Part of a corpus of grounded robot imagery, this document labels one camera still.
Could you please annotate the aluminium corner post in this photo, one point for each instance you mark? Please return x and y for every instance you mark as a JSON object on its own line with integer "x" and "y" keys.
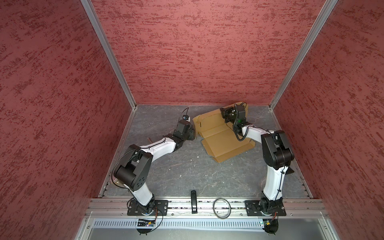
{"x": 317, "y": 26}
{"x": 97, "y": 26}

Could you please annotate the brown cardboard box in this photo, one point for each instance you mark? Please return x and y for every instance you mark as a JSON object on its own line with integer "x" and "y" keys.
{"x": 219, "y": 140}

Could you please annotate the black calculator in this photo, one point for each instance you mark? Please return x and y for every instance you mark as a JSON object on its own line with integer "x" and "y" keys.
{"x": 289, "y": 171}

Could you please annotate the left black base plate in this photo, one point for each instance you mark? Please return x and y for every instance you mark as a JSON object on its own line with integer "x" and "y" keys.
{"x": 160, "y": 207}

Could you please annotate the aluminium frame rail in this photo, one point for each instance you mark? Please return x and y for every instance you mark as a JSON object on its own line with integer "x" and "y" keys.
{"x": 209, "y": 208}

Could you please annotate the left aluminium corner post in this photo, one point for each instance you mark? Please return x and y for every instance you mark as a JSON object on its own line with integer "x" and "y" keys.
{"x": 97, "y": 26}

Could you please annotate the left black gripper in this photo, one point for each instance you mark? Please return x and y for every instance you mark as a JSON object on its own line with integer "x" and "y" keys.
{"x": 192, "y": 132}

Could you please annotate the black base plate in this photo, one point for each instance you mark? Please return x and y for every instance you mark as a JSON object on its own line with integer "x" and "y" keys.
{"x": 160, "y": 207}
{"x": 253, "y": 209}

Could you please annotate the right aluminium corner post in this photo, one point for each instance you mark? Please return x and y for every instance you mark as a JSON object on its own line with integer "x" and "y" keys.
{"x": 317, "y": 26}

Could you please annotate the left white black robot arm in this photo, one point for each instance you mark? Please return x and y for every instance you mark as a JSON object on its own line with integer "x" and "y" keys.
{"x": 133, "y": 167}

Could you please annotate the white perforated cable duct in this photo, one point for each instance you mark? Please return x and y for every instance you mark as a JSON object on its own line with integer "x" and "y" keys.
{"x": 253, "y": 225}

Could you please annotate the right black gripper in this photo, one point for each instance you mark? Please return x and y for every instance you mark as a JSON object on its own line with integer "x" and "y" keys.
{"x": 224, "y": 111}

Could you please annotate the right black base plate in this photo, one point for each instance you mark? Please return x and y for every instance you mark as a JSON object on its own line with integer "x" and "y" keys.
{"x": 253, "y": 209}

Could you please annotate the right circuit board connector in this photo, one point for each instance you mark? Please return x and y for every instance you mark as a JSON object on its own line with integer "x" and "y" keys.
{"x": 271, "y": 226}

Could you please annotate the circuit board connector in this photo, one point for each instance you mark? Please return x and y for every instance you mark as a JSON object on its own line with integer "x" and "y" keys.
{"x": 271, "y": 226}
{"x": 145, "y": 223}

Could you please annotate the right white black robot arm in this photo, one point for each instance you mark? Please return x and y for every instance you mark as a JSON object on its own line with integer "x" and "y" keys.
{"x": 277, "y": 154}

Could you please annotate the black handle bar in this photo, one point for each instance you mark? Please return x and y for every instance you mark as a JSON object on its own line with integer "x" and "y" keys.
{"x": 194, "y": 202}

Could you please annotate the left circuit board connector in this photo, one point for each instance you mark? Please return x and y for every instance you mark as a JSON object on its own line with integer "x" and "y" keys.
{"x": 145, "y": 223}

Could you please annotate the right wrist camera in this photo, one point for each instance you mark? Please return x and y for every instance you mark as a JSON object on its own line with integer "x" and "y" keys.
{"x": 240, "y": 111}

